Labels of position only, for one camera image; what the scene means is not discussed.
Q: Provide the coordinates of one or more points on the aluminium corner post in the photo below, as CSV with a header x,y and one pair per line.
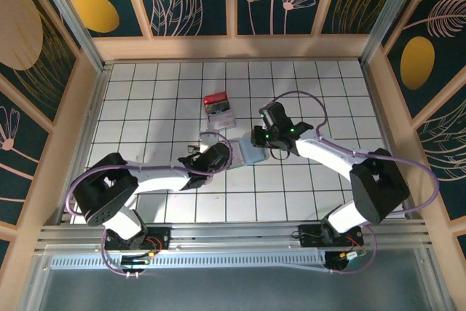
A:
x,y
74,23
389,16

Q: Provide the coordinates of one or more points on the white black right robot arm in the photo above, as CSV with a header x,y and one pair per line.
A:
x,y
327,156

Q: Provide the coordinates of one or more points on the grey metal platform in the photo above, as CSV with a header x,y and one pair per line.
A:
x,y
233,289

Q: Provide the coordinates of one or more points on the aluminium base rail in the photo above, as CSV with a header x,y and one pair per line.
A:
x,y
236,234

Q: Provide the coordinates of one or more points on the aluminium table side rail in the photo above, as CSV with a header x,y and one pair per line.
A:
x,y
84,143
381,107

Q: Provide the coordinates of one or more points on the black card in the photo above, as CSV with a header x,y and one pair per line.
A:
x,y
218,108

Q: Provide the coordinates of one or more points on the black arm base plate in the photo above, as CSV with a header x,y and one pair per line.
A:
x,y
160,232
307,242

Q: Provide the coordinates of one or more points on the white card with pink lines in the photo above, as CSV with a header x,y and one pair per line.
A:
x,y
222,120

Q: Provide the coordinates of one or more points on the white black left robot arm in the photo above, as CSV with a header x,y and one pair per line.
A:
x,y
156,178

